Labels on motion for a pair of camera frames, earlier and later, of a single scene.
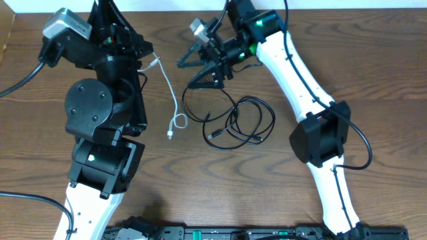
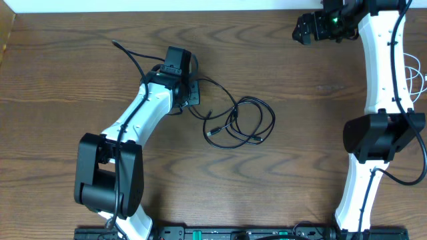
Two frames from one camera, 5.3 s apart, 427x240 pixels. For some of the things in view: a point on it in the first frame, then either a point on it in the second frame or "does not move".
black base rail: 255,232 does not move
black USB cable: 251,121 does not move
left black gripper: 125,45 to 194,92
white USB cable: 169,133 to 415,80
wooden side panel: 7,17 does not move
